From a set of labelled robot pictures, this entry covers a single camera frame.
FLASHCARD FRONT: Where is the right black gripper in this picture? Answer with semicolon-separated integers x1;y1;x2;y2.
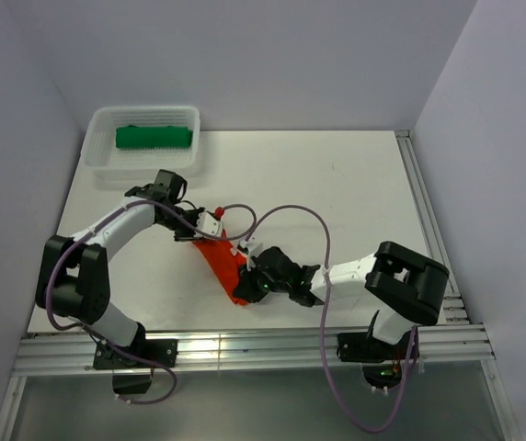
234;256;292;302

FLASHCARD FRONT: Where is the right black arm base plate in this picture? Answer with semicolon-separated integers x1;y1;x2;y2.
337;332;410;364

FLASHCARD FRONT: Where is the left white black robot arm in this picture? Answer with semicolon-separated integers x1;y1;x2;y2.
35;170;205;367

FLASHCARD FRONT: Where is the white perforated plastic basket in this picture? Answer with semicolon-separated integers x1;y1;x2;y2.
81;106;200;181

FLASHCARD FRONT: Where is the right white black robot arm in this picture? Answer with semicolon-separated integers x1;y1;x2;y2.
230;241;450;358

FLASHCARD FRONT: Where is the rolled green t shirt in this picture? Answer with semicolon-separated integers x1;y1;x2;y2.
115;125;193;150

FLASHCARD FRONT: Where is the front aluminium rail frame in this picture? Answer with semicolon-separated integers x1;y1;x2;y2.
0;324;521;440

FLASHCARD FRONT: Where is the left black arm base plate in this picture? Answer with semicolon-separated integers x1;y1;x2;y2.
92;339;178;370

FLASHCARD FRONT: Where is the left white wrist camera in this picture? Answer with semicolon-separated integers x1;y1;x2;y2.
196;211;223;240

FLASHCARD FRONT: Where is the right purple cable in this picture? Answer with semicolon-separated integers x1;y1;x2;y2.
246;204;420;434

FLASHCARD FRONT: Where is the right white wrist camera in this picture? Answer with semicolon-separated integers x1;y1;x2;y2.
231;237;263;258

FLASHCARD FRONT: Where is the orange polo t shirt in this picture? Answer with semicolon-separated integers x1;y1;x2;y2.
193;239;265;306

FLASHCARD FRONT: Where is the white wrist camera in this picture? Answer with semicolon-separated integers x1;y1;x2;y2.
196;211;223;240
231;237;263;258

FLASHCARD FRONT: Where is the purple cable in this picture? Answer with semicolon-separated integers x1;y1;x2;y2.
246;204;420;434
44;199;258;405

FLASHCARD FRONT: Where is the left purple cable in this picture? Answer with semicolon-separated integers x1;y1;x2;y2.
44;199;258;405

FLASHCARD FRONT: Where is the right side aluminium rail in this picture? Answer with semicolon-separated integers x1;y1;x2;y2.
394;130;482;325

